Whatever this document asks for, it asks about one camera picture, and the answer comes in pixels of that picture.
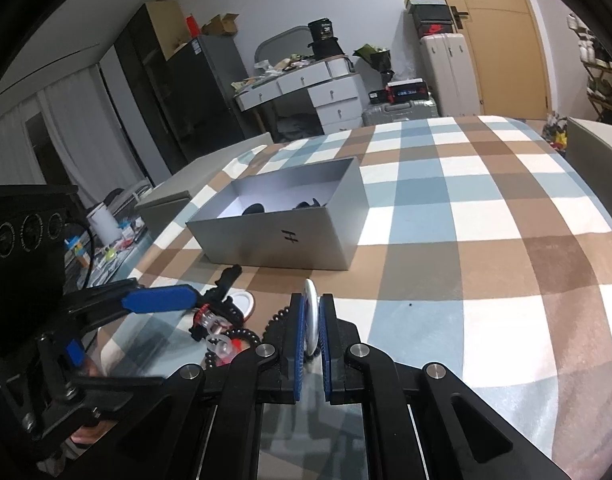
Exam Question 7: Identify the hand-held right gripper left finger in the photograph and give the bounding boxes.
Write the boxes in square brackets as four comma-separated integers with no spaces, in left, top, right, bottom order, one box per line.
[111,292,309,480]

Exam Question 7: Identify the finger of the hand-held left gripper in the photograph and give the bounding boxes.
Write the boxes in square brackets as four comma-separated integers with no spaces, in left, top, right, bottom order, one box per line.
[61,280,202,333]
[66,372,187,411]

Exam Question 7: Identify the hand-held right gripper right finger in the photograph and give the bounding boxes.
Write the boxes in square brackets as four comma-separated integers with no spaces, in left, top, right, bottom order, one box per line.
[318,292,572,480]

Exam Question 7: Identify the plain white bangle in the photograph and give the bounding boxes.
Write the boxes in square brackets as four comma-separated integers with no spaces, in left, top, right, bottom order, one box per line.
[303,279,321,358]

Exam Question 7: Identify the long black hair clip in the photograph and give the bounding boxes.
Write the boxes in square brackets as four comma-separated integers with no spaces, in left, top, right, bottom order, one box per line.
[202,264,243,322]

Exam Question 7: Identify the grey cardboard box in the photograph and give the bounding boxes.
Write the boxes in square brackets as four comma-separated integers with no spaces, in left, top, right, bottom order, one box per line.
[186,156,371,272]

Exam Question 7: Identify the cluttered side table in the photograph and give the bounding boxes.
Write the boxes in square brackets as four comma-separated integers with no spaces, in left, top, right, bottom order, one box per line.
[63,200,154,293]

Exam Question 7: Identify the white paper roll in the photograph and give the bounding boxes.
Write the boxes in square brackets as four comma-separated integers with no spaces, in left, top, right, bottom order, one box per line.
[88,205,123,247]

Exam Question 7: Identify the white curtain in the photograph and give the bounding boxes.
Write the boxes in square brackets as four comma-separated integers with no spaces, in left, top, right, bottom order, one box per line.
[0,65,153,211]

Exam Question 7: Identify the black wardrobe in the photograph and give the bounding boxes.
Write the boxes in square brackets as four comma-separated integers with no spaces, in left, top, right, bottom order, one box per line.
[113,2,187,177]

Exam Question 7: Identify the checked bed sheet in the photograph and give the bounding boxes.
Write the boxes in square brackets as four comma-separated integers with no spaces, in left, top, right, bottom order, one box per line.
[98,115,612,480]

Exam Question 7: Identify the black refrigerator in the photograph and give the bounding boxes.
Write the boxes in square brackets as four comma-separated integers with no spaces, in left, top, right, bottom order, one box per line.
[166,34,260,162]

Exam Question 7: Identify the silver suitcase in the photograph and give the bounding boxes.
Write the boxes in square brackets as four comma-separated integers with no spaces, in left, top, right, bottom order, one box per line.
[361,97,440,127]

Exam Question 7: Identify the desk clutter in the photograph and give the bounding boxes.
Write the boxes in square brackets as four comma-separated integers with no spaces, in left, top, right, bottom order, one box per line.
[231,55,314,93]

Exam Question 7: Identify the white desk with drawers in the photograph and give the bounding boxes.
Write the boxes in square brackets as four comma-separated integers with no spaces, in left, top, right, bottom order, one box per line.
[234,57,369,137]

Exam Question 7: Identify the black and red box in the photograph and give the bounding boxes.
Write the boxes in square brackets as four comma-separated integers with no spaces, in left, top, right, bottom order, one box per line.
[368,79,432,104]

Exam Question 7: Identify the large tan cardboard box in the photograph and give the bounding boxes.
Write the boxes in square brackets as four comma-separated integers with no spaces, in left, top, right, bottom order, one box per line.
[146,0,195,59]

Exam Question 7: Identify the small open cardboard box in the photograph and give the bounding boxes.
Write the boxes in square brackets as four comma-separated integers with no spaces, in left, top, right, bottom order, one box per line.
[201,12,240,37]

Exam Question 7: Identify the dark wrapped flower bouquet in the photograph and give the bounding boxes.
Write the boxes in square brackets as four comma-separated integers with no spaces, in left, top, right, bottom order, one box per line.
[353,45,395,86]

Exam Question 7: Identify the beige suitcase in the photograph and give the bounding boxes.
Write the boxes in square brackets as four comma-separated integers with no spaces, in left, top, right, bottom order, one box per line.
[418,33,483,117]

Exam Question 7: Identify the black box stack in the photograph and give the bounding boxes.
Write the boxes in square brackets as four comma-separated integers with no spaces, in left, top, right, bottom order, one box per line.
[306,19,348,61]

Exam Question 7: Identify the colourful floor clutter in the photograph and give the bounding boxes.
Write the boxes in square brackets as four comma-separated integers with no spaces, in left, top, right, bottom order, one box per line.
[542,110,570,152]

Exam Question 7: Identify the black shoe box red logo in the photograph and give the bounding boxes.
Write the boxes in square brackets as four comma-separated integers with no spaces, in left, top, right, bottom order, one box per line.
[413,20,450,39]

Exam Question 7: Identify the plain black shoe box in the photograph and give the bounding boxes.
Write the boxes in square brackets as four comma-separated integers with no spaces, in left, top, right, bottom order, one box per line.
[410,5,450,24]

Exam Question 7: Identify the wooden door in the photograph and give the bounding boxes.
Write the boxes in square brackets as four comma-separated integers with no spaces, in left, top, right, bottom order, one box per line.
[421,0,555,121]

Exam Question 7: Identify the wooden shoe rack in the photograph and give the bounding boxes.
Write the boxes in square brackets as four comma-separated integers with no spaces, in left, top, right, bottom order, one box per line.
[566,12,612,127]

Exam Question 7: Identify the rows of shoes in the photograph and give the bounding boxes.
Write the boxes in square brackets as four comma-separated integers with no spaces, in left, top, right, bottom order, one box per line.
[567,14,612,68]

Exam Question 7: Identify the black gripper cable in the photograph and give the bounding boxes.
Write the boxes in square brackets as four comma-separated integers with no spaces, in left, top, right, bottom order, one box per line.
[61,217,100,287]

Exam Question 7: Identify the grey arched frame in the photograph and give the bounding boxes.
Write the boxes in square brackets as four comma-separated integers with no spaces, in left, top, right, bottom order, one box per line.
[254,25,317,68]

